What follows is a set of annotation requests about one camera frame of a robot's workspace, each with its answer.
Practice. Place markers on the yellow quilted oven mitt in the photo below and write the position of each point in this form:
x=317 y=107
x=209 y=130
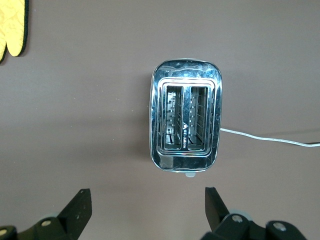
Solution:
x=15 y=25

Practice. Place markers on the chrome and beige toaster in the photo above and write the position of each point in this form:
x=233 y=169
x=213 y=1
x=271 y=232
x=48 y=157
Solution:
x=185 y=75

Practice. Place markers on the brown table cover mat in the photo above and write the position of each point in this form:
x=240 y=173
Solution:
x=75 y=112

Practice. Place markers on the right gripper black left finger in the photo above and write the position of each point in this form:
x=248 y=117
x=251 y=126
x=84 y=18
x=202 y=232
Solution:
x=75 y=212

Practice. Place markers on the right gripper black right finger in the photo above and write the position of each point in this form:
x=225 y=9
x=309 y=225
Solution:
x=220 y=215

